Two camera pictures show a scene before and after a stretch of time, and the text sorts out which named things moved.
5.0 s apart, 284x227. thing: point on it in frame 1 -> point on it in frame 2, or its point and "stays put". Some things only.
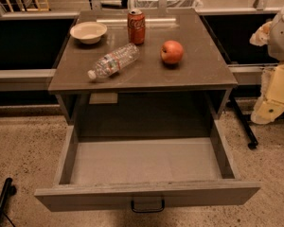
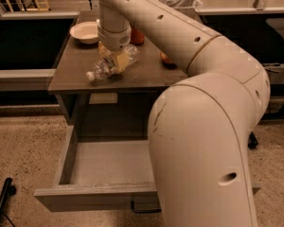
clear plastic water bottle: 115,61 stays put
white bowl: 88,32 stays put
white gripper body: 282,37 -> 114,41
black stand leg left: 8,190 stays put
